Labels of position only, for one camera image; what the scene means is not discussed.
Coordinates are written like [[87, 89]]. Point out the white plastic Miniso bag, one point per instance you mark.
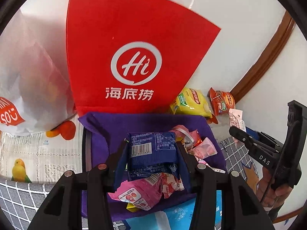
[[35, 97]]

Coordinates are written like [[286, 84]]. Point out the yellow chips bag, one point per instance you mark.
[[191, 102]]

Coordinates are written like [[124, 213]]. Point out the magenta snack bag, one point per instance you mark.
[[146, 193]]

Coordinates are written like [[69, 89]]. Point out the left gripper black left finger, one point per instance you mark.
[[62, 208]]

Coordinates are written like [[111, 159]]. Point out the red paper shopping bag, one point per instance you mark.
[[132, 56]]

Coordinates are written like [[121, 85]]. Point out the person's right hand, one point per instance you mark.
[[273, 198]]

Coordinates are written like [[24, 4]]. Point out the blue tissue pack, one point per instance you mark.
[[178, 217]]

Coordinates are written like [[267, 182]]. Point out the grey checked bed sheet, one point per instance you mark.
[[21, 200]]

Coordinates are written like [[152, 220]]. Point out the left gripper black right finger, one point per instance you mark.
[[240, 207]]

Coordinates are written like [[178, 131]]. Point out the purple felt storage basket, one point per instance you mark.
[[109, 130]]

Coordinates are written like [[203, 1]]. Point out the printed bird fruit pillowcase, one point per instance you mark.
[[46, 155]]

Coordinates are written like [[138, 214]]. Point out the pink packet with silver band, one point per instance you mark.
[[193, 143]]

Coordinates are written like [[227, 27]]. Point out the dark blue snack packet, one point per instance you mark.
[[150, 153]]

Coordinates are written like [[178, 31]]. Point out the brown wooden door frame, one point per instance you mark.
[[266, 59]]

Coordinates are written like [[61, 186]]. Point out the light pink snack packet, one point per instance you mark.
[[236, 119]]

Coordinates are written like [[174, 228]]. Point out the orange chips bag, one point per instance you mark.
[[221, 101]]

